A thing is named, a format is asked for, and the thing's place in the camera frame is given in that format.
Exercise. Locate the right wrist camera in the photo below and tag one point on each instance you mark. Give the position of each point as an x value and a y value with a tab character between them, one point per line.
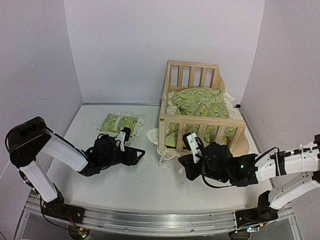
194	144

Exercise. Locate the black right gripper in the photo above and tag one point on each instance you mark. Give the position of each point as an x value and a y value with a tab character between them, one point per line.
187	161

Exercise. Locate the small lemon print pillow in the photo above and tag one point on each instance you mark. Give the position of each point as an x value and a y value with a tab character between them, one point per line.
114	123

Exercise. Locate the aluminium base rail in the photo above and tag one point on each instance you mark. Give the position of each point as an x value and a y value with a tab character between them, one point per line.
39	221

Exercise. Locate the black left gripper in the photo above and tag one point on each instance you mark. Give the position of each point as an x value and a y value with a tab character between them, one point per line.
132	160

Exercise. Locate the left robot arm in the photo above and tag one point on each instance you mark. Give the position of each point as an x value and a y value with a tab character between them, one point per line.
27	142

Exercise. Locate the wooden pet bed frame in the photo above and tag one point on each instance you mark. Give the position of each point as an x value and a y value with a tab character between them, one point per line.
182	75

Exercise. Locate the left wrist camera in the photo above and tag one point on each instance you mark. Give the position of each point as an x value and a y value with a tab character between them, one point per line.
123	137

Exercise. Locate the lemon print bed cushion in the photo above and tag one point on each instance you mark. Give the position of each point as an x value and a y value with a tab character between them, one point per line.
196	102

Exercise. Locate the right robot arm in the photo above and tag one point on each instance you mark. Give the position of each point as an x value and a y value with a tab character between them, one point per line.
303	161

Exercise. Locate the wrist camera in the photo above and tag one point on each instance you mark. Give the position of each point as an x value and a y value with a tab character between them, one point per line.
123	137
194	144

